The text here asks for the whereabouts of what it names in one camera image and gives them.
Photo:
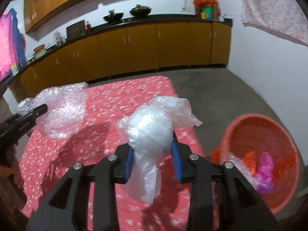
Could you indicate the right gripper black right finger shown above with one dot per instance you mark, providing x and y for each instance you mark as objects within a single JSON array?
[{"x": 240, "y": 207}]

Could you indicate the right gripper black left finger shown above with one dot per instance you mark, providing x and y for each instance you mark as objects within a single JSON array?
[{"x": 65, "y": 207}]

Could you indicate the orange-red plastic bag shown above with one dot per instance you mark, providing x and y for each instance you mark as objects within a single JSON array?
[{"x": 250, "y": 162}]

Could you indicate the clear bubble wrap sheet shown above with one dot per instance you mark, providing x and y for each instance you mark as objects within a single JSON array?
[{"x": 66, "y": 109}]

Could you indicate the red plastic basket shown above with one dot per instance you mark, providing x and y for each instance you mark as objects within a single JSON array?
[{"x": 259, "y": 133}]

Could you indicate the white clear plastic bag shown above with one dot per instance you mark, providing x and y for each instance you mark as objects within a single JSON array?
[{"x": 149, "y": 132}]

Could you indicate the brown lower kitchen cabinets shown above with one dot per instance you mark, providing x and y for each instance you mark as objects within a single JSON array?
[{"x": 136, "y": 46}]

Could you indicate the person's left hand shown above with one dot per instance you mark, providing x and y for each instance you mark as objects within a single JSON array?
[{"x": 13, "y": 169}]

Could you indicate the purple pink plastic bag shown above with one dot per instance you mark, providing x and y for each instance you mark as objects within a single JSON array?
[{"x": 264, "y": 174}]

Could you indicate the pink hanging cloth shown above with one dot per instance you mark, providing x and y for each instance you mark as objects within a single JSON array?
[{"x": 13, "y": 46}]

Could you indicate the stacked basins on counter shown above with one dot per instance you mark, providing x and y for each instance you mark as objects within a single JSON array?
[{"x": 39, "y": 51}]

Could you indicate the glass jar on counter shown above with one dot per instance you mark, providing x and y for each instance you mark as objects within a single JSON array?
[{"x": 59, "y": 38}]

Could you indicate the dark cutting board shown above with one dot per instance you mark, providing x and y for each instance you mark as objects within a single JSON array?
[{"x": 75, "y": 30}]

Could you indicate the red bottle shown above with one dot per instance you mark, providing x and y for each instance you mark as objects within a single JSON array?
[{"x": 88, "y": 27}]

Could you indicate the black wok left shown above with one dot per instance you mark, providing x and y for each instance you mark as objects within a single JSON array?
[{"x": 113, "y": 17}]

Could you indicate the black wok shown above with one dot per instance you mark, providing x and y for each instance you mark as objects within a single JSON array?
[
  {"x": 113, "y": 17},
  {"x": 140, "y": 12}
]

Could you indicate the black wok right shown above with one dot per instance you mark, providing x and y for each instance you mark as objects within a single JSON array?
[{"x": 140, "y": 12}]

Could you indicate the red bag with groceries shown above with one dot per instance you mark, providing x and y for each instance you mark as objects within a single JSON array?
[{"x": 207, "y": 9}]

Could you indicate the pink floral hanging sheet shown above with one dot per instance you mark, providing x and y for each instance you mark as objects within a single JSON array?
[{"x": 281, "y": 16}]

